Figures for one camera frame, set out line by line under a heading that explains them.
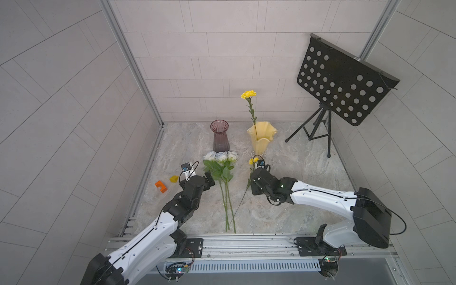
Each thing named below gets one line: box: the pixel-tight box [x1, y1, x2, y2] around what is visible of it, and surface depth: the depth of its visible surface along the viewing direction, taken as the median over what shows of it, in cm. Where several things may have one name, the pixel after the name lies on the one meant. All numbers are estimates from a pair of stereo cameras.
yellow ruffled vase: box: [247, 121, 278, 156], surface depth 91 cm
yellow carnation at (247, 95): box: [240, 89, 259, 141], surface depth 84 cm
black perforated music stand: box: [285, 33, 401, 159], surface depth 76 cm
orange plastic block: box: [154, 180, 168, 194], surface depth 89 cm
